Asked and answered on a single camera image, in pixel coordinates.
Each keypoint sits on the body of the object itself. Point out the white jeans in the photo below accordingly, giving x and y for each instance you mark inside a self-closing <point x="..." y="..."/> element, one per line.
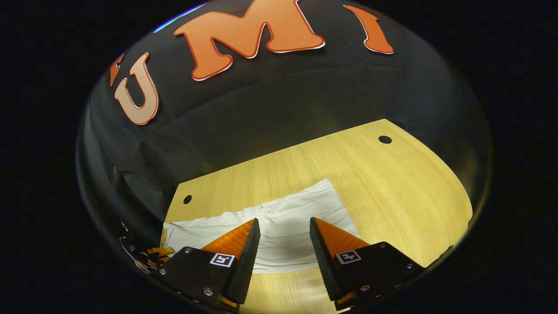
<point x="287" y="218"/>

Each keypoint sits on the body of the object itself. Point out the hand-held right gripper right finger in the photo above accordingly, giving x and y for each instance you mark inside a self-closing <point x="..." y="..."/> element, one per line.
<point x="324" y="261"/>

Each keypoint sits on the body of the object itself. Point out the black backdrop cloth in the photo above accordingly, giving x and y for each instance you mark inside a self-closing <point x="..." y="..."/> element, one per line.
<point x="283" y="100"/>

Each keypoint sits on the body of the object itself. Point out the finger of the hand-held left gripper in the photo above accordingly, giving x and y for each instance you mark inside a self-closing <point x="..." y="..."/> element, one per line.
<point x="154" y="263"/>
<point x="160" y="252"/>

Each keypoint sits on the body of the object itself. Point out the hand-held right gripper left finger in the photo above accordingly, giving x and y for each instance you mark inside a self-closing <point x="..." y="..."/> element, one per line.
<point x="248" y="261"/>

